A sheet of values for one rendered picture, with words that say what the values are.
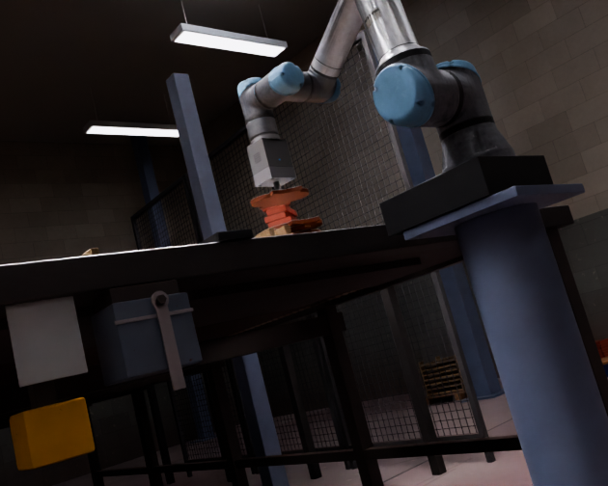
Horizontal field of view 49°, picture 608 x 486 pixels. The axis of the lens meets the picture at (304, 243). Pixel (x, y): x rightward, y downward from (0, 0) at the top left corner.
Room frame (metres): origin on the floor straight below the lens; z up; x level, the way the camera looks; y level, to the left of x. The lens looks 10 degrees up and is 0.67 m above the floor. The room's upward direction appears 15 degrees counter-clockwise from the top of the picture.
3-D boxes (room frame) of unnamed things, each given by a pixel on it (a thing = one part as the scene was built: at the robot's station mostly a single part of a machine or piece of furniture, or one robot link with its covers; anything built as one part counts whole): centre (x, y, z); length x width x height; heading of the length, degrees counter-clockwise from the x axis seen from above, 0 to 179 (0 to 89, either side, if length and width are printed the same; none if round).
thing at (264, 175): (1.60, 0.03, 1.16); 0.10 x 0.09 x 0.16; 46
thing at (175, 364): (1.10, 0.29, 0.77); 0.14 x 0.11 x 0.18; 130
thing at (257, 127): (1.59, 0.03, 1.24); 0.08 x 0.08 x 0.05
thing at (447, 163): (1.34, -0.39, 1.00); 0.15 x 0.15 x 0.10
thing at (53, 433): (0.98, 0.43, 0.74); 0.09 x 0.08 x 0.24; 130
